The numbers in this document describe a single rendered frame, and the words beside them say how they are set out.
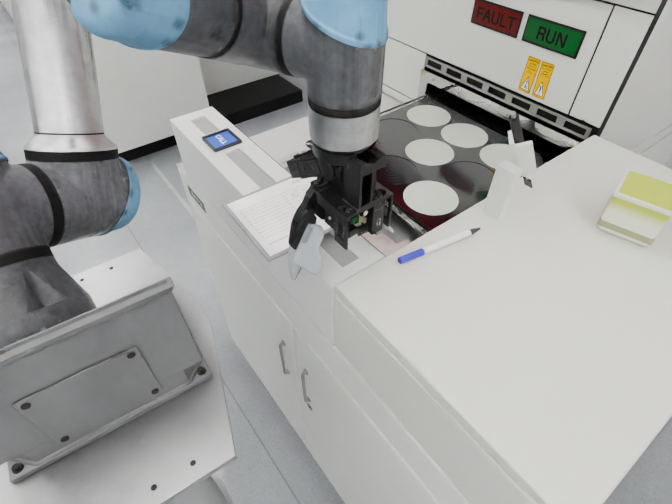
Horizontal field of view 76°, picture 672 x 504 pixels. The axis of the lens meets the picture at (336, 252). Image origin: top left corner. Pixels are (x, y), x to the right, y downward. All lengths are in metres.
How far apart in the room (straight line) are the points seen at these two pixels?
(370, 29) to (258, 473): 1.29
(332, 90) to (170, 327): 0.33
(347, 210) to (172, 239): 1.70
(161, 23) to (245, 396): 1.35
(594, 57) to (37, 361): 0.95
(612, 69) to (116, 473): 0.99
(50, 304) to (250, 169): 0.37
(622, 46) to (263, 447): 1.35
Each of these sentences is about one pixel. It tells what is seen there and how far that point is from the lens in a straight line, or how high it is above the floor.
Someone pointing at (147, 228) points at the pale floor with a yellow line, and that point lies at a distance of 2.24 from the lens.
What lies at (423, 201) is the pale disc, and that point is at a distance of 0.80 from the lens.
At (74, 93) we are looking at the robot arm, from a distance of 0.69.
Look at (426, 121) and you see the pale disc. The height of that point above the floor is 0.90.
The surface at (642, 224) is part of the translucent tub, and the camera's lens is 0.72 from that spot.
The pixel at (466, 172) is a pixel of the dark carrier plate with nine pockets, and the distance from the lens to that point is 0.89.
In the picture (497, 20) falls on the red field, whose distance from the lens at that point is 1.04.
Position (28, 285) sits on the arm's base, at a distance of 0.61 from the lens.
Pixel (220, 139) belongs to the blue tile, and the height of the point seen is 0.96.
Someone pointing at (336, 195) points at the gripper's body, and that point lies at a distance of 0.50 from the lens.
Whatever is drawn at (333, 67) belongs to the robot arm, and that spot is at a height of 1.24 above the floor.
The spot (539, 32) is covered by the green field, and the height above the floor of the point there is 1.10.
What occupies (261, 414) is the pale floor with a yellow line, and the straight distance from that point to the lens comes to 1.54.
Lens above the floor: 1.39
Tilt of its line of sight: 46 degrees down
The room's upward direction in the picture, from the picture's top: straight up
